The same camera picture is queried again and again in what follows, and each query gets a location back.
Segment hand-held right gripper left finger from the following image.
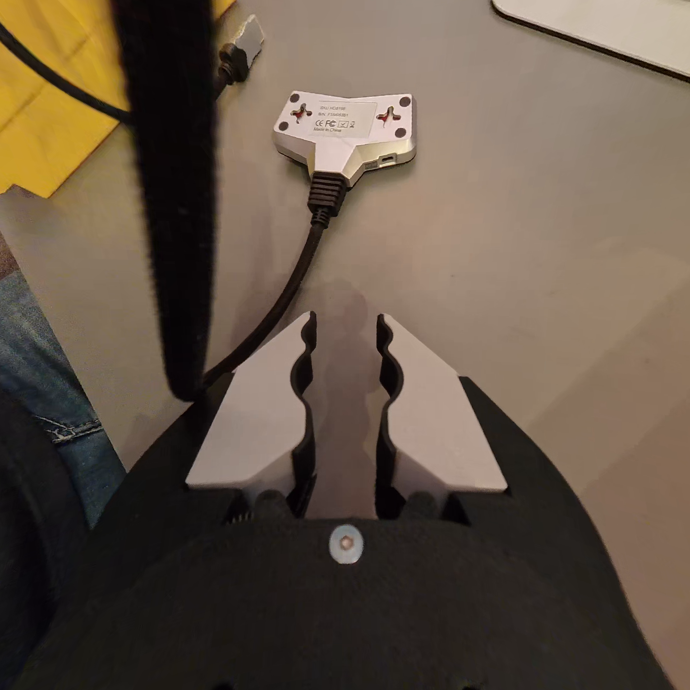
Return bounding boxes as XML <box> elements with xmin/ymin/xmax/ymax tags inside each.
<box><xmin>185</xmin><ymin>311</ymin><xmax>319</xmax><ymax>519</ymax></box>

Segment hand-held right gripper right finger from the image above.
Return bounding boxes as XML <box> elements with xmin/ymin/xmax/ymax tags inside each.
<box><xmin>374</xmin><ymin>314</ymin><xmax>509</xmax><ymax>519</ymax></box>

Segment black switch pigtail cable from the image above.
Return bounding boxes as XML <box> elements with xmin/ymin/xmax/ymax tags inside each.
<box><xmin>0</xmin><ymin>0</ymin><xmax>347</xmax><ymax>404</ymax></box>

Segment yellow plastic bin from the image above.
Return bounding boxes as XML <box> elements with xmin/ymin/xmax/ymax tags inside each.
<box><xmin>0</xmin><ymin>0</ymin><xmax>238</xmax><ymax>198</ymax></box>

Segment person's legs blue jeans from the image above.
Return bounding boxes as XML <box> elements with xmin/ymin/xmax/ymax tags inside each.
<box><xmin>0</xmin><ymin>270</ymin><xmax>127</xmax><ymax>532</ymax></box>

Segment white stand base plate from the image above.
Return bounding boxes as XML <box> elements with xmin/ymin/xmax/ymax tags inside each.
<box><xmin>492</xmin><ymin>0</ymin><xmax>690</xmax><ymax>83</ymax></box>

